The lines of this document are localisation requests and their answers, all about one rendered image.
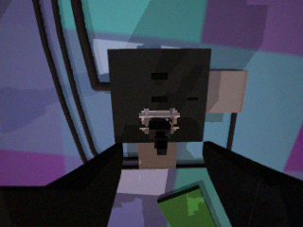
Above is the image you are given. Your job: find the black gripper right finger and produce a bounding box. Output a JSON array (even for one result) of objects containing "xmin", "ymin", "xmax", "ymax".
[{"xmin": 203, "ymin": 141, "xmax": 303, "ymax": 227}]

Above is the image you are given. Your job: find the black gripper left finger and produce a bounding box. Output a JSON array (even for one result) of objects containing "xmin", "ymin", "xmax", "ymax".
[{"xmin": 0, "ymin": 143, "xmax": 123, "ymax": 227}]

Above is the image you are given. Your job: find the green flat rectangular slab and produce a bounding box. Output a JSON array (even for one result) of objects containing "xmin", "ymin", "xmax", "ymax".
[{"xmin": 157, "ymin": 185, "xmax": 216, "ymax": 227}]

